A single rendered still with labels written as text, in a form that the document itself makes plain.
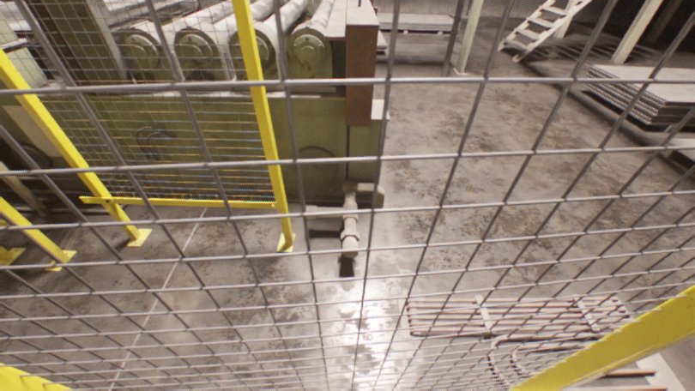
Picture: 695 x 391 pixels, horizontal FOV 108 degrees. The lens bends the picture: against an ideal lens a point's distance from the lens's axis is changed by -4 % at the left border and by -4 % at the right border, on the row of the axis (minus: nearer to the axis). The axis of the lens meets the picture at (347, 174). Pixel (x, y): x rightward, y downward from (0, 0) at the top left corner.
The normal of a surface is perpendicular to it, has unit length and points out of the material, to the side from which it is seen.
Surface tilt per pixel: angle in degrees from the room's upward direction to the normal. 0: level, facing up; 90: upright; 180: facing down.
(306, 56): 90
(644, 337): 90
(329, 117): 90
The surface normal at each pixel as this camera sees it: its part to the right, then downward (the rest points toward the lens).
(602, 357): -1.00, 0.04
